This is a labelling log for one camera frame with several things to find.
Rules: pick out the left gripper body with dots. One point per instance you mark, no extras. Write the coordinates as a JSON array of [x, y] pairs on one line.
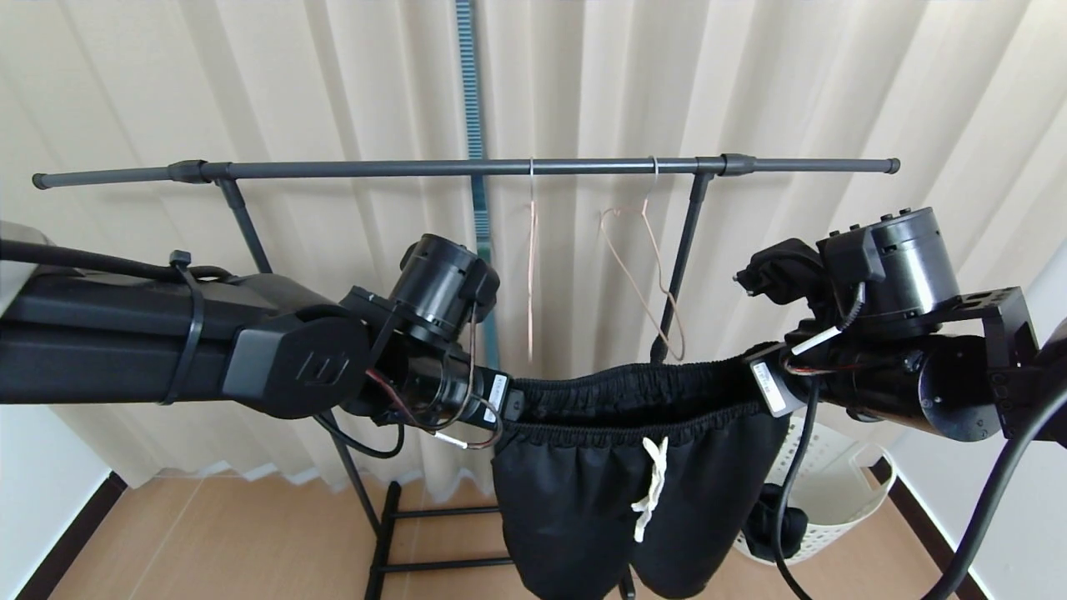
[[442, 392]]

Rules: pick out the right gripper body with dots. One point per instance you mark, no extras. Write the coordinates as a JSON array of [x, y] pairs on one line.
[[900, 383]]

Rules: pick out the pink clothes hanger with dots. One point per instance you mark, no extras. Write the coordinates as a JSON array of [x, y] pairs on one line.
[[633, 287], [532, 275]]

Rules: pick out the black shorts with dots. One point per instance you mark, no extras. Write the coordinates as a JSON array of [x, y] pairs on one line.
[[583, 500]]

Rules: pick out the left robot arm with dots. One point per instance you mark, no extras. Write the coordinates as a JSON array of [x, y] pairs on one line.
[[125, 333]]

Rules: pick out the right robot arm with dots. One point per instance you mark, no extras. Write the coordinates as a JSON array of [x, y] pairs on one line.
[[909, 267]]

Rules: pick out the white laundry basket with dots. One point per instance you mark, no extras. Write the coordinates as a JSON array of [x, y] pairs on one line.
[[842, 492]]

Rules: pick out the black clothes rack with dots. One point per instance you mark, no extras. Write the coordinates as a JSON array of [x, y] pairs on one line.
[[375, 168]]

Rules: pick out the black garment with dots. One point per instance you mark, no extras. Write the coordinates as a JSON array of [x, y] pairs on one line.
[[758, 533]]

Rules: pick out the window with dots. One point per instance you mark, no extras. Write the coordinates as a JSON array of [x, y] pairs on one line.
[[473, 100]]

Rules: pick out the beige curtain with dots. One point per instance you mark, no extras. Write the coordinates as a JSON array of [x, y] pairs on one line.
[[208, 83], [792, 83]]

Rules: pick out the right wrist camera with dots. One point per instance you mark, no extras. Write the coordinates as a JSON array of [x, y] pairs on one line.
[[775, 271]]

